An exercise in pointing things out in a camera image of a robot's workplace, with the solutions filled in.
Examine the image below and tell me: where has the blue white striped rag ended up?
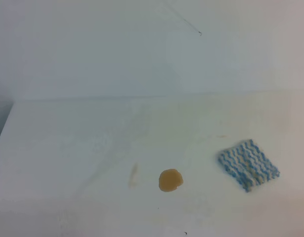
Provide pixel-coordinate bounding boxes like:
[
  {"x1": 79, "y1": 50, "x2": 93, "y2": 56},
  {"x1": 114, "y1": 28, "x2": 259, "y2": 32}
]
[{"x1": 217, "y1": 139, "x2": 280, "y2": 193}]

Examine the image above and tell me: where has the brown coffee stain puddle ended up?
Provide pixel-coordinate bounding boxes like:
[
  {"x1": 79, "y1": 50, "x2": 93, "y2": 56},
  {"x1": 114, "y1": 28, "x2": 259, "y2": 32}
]
[{"x1": 159, "y1": 169, "x2": 184, "y2": 192}]

